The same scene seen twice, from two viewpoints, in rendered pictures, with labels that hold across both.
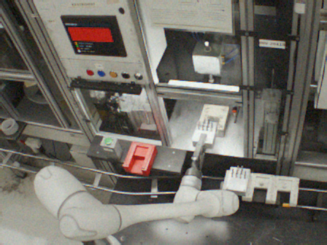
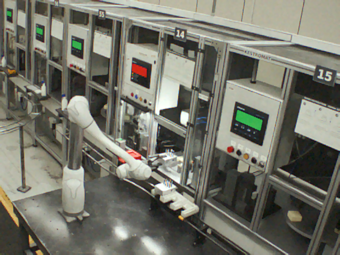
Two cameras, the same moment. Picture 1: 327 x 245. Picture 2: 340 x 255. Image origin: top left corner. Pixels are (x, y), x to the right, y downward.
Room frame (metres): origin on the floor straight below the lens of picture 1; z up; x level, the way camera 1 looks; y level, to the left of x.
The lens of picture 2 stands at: (-1.35, -1.20, 2.35)
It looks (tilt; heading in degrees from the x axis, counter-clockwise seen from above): 21 degrees down; 27
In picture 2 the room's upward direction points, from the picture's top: 7 degrees clockwise
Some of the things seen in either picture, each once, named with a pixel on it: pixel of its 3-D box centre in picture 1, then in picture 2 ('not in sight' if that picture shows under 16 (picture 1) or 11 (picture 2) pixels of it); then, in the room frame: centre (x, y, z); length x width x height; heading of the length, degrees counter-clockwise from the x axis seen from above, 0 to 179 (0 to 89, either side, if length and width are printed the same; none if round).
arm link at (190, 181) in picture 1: (190, 184); not in sight; (0.79, 0.09, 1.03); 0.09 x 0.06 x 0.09; 70
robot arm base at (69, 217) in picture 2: not in sight; (74, 212); (0.40, 0.37, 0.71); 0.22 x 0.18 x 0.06; 70
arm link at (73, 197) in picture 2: not in sight; (73, 193); (0.42, 0.39, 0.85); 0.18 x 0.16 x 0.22; 43
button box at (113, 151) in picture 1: (112, 146); (121, 146); (1.11, 0.47, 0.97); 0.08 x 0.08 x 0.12; 70
